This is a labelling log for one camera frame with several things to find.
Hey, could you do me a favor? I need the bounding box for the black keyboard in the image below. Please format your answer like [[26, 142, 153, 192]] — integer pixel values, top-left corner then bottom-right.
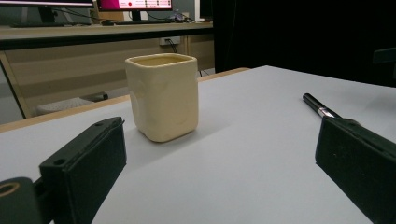
[[113, 19, 172, 26]]

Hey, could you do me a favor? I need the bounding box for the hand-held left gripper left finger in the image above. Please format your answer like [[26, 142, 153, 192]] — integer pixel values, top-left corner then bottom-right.
[[39, 116, 127, 224]]

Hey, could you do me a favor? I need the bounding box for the monitor with pink screen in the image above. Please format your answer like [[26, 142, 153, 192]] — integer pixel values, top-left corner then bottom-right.
[[96, 0, 174, 21]]

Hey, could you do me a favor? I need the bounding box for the cream square cup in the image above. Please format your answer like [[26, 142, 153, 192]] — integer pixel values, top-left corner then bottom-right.
[[124, 53, 200, 144]]

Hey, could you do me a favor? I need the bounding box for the white power outlet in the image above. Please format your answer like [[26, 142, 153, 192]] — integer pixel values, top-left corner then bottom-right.
[[159, 36, 181, 47]]

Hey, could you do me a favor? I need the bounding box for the wooden desk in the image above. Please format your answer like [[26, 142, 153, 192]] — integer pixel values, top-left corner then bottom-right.
[[0, 21, 216, 119]]

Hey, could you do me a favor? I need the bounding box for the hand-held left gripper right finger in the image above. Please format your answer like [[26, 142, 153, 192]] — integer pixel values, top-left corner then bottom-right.
[[315, 116, 396, 224]]

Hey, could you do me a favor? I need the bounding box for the dark monitor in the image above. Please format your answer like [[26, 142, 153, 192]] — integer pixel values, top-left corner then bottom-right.
[[0, 0, 94, 24]]

